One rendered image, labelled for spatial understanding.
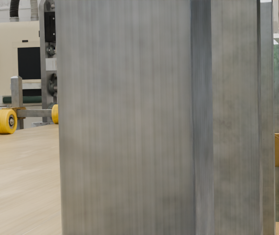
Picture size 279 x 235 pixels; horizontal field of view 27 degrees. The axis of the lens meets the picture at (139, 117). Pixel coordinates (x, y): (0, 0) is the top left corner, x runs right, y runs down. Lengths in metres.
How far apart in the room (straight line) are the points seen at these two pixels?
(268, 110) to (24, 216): 0.29
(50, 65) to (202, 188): 3.07
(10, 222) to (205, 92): 0.51
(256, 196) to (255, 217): 0.01
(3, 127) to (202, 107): 1.76
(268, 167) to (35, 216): 0.26
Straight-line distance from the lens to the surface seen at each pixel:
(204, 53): 0.16
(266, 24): 0.64
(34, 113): 2.41
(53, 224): 0.64
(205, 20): 0.16
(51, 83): 3.26
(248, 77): 0.39
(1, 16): 10.36
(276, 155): 0.87
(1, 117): 1.91
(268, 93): 0.64
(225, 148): 0.39
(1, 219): 0.67
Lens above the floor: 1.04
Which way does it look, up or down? 3 degrees down
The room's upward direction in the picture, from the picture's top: 1 degrees counter-clockwise
